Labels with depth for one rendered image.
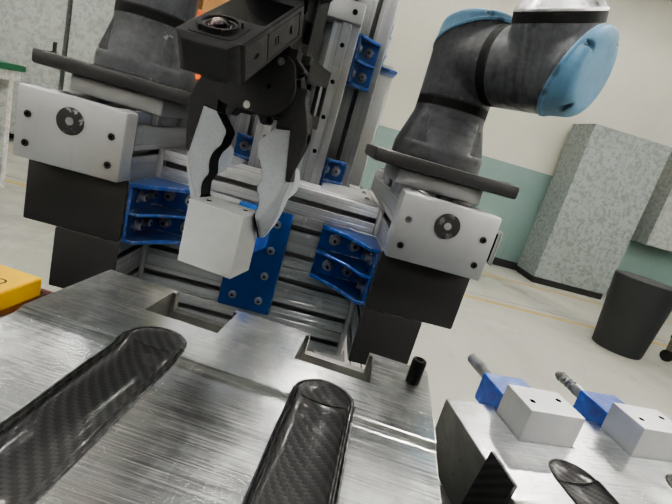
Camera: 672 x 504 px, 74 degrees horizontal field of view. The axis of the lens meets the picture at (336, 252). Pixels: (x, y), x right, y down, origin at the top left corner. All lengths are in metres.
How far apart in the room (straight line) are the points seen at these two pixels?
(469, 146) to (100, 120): 0.52
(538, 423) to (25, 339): 0.35
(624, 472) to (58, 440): 0.38
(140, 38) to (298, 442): 0.64
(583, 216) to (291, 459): 5.90
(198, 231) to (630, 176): 6.06
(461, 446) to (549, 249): 5.62
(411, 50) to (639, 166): 2.97
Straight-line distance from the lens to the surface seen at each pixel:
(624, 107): 6.79
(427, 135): 0.73
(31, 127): 0.69
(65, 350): 0.29
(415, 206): 0.59
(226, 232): 0.37
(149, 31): 0.78
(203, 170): 0.39
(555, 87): 0.67
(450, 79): 0.75
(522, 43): 0.69
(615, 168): 6.17
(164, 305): 0.36
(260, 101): 0.37
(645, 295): 4.19
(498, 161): 6.05
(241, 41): 0.30
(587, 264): 6.28
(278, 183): 0.36
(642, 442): 0.47
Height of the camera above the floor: 1.04
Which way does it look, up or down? 14 degrees down
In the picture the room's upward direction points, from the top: 16 degrees clockwise
